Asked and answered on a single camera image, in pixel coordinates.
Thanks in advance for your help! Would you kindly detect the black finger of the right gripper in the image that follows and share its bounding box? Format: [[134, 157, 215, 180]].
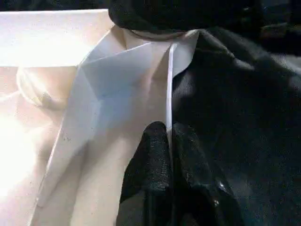
[[108, 0, 261, 32]]

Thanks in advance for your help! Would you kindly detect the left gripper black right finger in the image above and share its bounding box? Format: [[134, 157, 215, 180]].
[[171, 121, 244, 226]]

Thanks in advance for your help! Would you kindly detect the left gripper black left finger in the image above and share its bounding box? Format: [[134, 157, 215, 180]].
[[119, 121, 171, 226]]

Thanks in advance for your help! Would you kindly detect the white plastic table top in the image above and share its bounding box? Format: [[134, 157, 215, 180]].
[[0, 8, 200, 226]]

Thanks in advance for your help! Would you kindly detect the black plastic mat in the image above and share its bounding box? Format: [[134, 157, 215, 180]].
[[170, 23, 301, 226]]

